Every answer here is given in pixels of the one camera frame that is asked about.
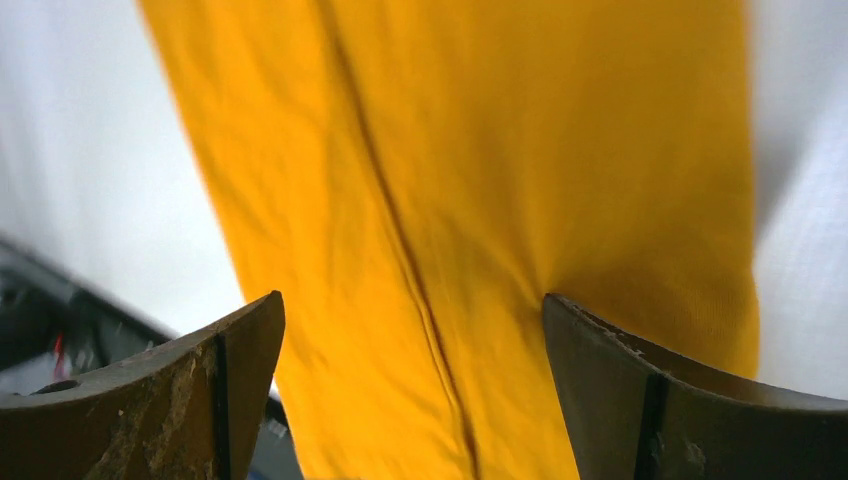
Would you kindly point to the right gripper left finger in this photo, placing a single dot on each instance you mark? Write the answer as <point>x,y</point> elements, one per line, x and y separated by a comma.
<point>190,408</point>

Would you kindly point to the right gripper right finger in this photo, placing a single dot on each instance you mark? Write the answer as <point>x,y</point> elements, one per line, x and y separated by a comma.
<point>635,410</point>

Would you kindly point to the yellow t shirt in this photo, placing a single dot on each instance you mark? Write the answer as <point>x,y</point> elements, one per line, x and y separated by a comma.
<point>415,176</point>

